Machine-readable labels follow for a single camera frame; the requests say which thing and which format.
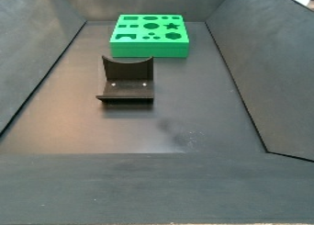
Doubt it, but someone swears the green foam shape tray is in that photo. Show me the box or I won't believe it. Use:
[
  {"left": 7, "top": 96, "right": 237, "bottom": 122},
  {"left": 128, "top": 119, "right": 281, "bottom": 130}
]
[{"left": 110, "top": 14, "right": 189, "bottom": 58}]

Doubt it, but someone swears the black curved fixture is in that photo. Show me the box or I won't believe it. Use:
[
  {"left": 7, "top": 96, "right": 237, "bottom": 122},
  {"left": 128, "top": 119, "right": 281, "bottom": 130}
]
[{"left": 97, "top": 56, "right": 156, "bottom": 101}]

